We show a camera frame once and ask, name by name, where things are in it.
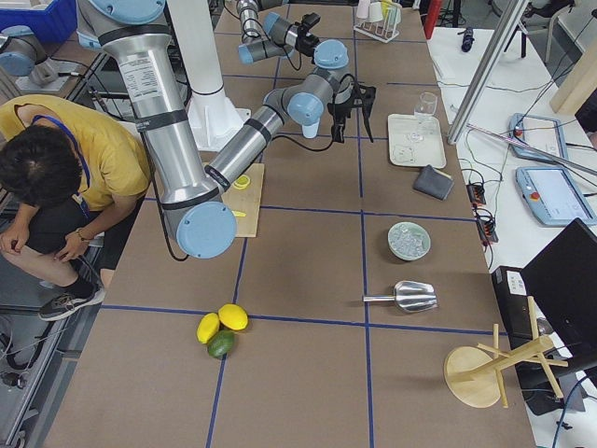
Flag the yellow lemon left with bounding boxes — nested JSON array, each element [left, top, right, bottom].
[[196, 313, 220, 344]]

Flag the yellow cup on rack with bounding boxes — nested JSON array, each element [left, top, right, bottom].
[[381, 0, 391, 17]]

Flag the clear wine glass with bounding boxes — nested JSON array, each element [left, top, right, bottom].
[[413, 91, 437, 133]]

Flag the wooden mug tree stand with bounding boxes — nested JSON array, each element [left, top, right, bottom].
[[443, 296, 568, 408]]

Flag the cream bear tray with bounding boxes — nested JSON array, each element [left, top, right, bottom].
[[387, 114, 447, 169]]

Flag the person in yellow shirt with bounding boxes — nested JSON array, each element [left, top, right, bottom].
[[1, 94, 151, 321]]

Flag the grey folded cloth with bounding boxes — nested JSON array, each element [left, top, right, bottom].
[[412, 165, 454, 201]]

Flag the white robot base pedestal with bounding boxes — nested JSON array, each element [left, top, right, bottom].
[[167, 0, 251, 152]]

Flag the black monitor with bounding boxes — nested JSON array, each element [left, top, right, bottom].
[[521, 218, 596, 354]]

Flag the blue storage bin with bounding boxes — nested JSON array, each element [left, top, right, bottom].
[[1, 0, 76, 43]]

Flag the black umbrella on desk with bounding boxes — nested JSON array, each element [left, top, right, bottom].
[[461, 27, 475, 53]]

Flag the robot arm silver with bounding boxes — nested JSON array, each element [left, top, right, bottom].
[[77, 1, 357, 259], [234, 0, 321, 64]]

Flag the pink cup on rack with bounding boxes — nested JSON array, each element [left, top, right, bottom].
[[356, 0, 370, 21]]

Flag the teach pendant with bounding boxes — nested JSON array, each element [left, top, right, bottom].
[[515, 167, 596, 227], [509, 113, 568, 163]]

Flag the yellow sponge under cloth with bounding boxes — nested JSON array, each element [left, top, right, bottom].
[[433, 168, 453, 182]]

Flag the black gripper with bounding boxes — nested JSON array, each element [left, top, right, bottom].
[[327, 83, 363, 144]]

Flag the upper teach pendant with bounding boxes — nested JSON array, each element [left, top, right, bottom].
[[509, 113, 568, 163]]

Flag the lower teach pendant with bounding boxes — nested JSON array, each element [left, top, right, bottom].
[[515, 167, 596, 227]]

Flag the white mint cup on rack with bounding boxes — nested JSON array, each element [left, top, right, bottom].
[[366, 0, 383, 23]]

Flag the white wire cup rack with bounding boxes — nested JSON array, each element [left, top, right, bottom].
[[354, 13, 401, 43]]

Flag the steel ice scoop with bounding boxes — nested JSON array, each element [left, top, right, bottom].
[[362, 280, 438, 314]]

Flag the green cup on rack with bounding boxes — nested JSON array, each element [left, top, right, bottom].
[[387, 1, 402, 27]]

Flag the aluminium frame post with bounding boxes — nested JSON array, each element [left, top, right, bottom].
[[447, 0, 528, 145]]

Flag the light blue paper cup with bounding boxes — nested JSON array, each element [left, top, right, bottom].
[[301, 120, 320, 139]]

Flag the yellow lemon slice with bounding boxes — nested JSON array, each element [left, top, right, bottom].
[[232, 175, 252, 190]]

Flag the green bowl of ice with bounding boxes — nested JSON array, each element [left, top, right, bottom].
[[387, 222, 431, 261]]

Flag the yellow lemon right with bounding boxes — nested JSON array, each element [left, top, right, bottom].
[[217, 303, 249, 330]]

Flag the wooden cutting board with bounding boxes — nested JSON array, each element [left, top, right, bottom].
[[222, 163, 265, 237]]

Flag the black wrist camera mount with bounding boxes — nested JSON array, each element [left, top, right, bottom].
[[354, 83, 377, 143]]

